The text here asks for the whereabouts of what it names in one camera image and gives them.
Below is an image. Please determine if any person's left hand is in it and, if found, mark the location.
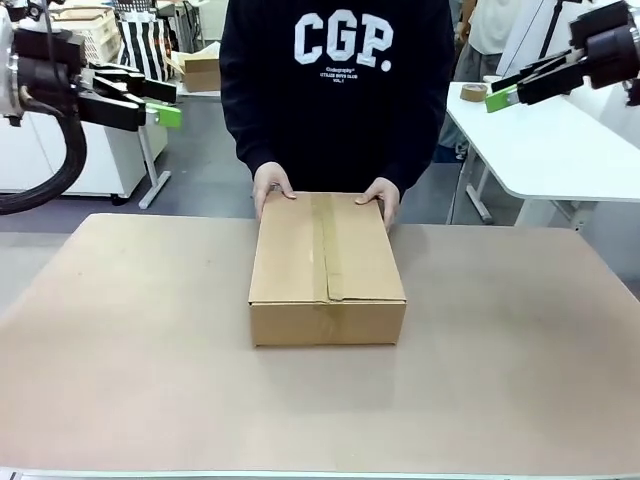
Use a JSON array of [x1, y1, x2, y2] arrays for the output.
[[354, 176, 402, 235]]

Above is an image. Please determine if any black stand pole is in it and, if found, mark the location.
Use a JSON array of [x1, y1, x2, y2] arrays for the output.
[[538, 0, 569, 61]]

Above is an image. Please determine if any beige slatted crate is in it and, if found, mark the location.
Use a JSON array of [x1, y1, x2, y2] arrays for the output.
[[47, 5, 122, 65]]

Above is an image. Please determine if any person's right hand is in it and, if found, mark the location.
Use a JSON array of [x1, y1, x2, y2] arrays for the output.
[[251, 161, 300, 223]]

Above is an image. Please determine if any brown packing tape roll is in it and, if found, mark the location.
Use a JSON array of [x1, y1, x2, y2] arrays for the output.
[[459, 83, 489, 105]]

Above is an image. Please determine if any person's left forearm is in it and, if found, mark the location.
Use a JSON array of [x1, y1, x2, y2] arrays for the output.
[[382, 74, 455, 197]]

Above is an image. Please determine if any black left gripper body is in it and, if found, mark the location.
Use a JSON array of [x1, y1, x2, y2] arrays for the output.
[[8, 27, 97, 121]]

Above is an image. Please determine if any small open cardboard box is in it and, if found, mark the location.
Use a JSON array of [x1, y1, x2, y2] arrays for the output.
[[170, 41, 223, 94]]

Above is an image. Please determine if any white low cabinet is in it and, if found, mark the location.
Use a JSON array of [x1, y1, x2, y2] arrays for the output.
[[0, 110, 170, 200]]

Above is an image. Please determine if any white table with metal legs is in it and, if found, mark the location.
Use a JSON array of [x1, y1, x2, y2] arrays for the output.
[[137, 79, 224, 211]]

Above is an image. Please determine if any large brown cardboard box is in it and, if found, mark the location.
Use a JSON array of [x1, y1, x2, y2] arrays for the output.
[[247, 191, 408, 349]]

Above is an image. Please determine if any white curved-edge table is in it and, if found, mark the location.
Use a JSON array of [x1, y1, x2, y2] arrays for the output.
[[444, 80, 640, 232]]

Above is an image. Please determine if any black corrugated cable hose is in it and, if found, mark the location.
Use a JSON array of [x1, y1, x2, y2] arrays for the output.
[[0, 102, 89, 217]]

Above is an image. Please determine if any person's right forearm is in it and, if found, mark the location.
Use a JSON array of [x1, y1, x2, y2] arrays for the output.
[[222, 59, 291, 174]]

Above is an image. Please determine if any bystander in white shirt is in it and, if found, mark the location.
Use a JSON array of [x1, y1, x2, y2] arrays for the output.
[[439, 0, 511, 161]]

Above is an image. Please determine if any person in black sweater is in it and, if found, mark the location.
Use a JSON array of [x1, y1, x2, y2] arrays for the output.
[[218, 0, 457, 202]]

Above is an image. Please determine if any black white striped bag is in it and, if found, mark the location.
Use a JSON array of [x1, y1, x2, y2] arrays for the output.
[[116, 11, 175, 84]]

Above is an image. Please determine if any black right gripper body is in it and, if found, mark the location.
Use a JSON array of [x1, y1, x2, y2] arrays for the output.
[[568, 0, 640, 92]]

